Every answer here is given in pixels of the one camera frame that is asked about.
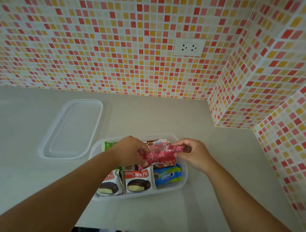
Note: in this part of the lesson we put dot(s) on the white chocolate pie packet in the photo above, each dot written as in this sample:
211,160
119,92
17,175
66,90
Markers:
110,184
138,181

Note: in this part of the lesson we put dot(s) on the person's right thumb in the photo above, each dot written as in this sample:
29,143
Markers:
179,155

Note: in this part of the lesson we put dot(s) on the pink snack packet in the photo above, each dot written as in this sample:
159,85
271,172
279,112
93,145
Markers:
160,154

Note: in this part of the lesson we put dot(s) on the blue cookie packet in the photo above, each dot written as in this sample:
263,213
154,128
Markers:
167,175

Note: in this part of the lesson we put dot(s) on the brown red snack packet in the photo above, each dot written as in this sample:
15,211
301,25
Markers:
155,142

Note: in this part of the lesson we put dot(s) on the clear plastic container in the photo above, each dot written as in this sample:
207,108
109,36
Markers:
172,188

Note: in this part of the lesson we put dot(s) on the person's right hand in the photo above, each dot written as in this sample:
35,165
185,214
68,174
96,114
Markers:
197,155

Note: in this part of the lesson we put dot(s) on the clear plastic lid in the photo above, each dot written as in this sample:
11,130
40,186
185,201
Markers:
71,130

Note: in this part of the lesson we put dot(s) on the person's right forearm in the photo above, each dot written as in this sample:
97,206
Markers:
236,203

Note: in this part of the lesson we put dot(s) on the person's left forearm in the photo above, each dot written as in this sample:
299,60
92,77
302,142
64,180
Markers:
59,196

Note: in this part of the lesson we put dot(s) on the person's left hand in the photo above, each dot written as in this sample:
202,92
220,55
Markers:
126,150

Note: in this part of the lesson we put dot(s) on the person's left thumb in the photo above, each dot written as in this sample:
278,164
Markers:
143,161

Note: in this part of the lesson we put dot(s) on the green snack packet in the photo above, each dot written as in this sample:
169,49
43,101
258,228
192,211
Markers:
109,145

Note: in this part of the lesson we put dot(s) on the white wall socket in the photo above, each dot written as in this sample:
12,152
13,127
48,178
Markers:
189,47

